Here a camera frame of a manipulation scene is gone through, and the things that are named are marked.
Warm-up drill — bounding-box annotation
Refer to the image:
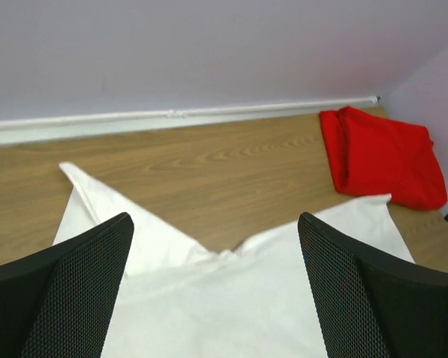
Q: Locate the white printed t-shirt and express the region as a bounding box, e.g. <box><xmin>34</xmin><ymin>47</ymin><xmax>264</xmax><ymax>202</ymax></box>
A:
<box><xmin>52</xmin><ymin>161</ymin><xmax>415</xmax><ymax>358</ymax></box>

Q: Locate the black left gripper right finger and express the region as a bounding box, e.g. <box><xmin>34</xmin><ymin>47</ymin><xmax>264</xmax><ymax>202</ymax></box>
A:
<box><xmin>298</xmin><ymin>213</ymin><xmax>448</xmax><ymax>357</ymax></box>

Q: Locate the folded bright red t-shirt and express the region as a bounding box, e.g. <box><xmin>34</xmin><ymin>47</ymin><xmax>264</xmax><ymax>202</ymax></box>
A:
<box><xmin>319</xmin><ymin>107</ymin><xmax>447</xmax><ymax>211</ymax></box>

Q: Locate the aluminium frame rail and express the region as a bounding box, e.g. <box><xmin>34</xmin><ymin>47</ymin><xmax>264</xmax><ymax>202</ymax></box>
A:
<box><xmin>0</xmin><ymin>95</ymin><xmax>381</xmax><ymax>146</ymax></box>

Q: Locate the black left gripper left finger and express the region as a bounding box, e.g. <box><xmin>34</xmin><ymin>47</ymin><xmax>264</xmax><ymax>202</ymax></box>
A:
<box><xmin>0</xmin><ymin>213</ymin><xmax>134</xmax><ymax>357</ymax></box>

